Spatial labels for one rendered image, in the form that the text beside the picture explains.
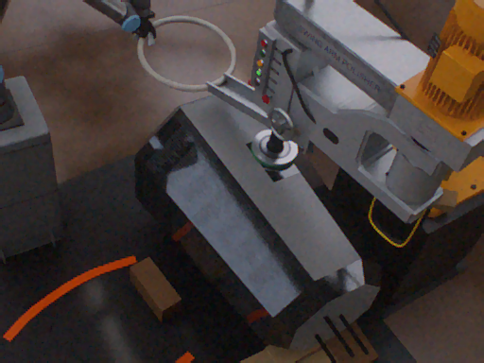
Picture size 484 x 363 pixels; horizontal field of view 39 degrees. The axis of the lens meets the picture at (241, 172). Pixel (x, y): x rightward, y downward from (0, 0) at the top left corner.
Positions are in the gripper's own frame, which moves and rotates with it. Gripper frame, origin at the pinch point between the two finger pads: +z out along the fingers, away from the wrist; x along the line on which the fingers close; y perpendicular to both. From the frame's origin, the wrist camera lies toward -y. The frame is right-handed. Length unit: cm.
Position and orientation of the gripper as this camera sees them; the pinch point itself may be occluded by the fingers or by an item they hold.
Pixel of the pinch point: (146, 42)
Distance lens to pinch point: 353.4
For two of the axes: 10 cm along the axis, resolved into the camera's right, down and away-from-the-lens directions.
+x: 9.3, 3.2, -1.9
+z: -0.6, 6.2, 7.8
